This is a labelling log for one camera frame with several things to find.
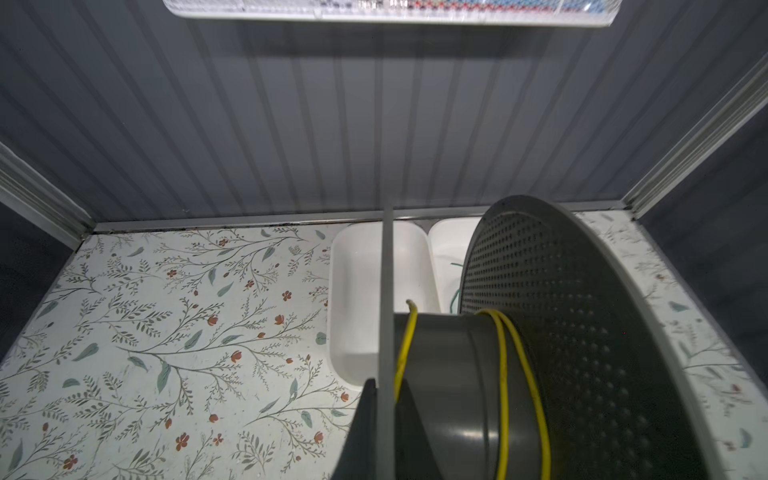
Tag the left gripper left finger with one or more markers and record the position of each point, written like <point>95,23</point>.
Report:
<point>358,456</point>

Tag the white tray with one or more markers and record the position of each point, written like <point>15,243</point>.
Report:
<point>355,287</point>
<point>449,241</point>

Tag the grey perforated cable spool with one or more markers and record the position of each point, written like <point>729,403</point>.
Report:
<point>554,366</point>

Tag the white wire mesh basket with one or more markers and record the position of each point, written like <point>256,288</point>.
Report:
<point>555,13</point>

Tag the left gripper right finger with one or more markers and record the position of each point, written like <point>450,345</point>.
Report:
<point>414,458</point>

